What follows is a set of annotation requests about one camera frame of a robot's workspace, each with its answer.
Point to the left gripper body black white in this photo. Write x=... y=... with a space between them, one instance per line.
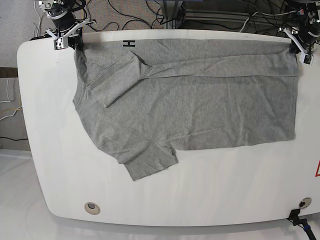
x=305 y=39

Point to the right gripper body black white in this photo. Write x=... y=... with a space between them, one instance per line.
x=60 y=37

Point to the grey t-shirt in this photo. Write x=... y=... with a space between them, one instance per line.
x=140 y=104

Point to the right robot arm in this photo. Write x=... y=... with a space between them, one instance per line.
x=69 y=18

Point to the black H mark sticker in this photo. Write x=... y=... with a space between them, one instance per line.
x=129 y=43

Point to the red warning sticker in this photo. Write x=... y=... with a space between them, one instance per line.
x=317 y=174

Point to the silver table grommet right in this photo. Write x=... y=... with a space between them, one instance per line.
x=304 y=203

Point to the beige table grommet left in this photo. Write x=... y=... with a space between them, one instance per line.
x=92 y=208

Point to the aluminium frame leg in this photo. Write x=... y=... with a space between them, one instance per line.
x=173 y=13

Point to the black clamp with cable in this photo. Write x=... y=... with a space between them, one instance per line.
x=301 y=222

